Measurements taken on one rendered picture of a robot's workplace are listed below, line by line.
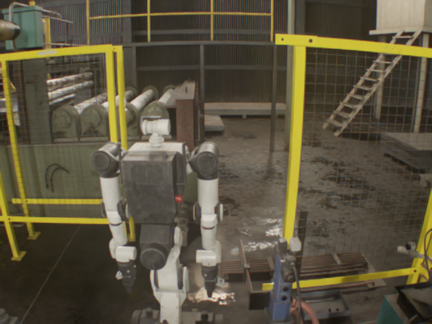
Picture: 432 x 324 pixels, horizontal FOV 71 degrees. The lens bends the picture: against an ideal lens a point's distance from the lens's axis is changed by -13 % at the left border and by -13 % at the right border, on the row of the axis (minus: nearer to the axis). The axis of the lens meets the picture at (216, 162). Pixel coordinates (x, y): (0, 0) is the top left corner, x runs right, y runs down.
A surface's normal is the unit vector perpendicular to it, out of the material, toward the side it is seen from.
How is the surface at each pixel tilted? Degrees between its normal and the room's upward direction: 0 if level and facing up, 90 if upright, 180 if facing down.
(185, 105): 90
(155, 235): 45
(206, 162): 90
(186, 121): 90
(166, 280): 86
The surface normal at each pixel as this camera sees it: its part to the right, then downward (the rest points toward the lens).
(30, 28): 0.05, 0.31
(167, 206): -0.04, 0.54
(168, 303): -0.03, -0.21
